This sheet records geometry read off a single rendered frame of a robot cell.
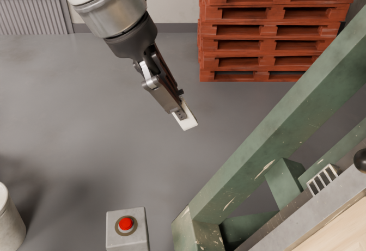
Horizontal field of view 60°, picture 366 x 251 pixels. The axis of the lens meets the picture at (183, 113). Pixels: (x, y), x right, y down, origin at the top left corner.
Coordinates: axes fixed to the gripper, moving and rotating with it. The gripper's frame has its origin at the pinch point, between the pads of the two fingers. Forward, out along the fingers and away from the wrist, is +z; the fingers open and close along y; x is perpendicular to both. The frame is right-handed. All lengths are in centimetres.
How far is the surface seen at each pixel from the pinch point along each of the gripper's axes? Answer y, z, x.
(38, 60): 269, 79, 175
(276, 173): 6.4, 38.1, -11.0
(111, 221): 9, 36, 39
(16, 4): 335, 33, 184
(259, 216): 14, 70, 1
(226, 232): 9, 64, 12
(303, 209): -10.4, 28.0, -13.3
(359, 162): -17.0, 7.2, -22.6
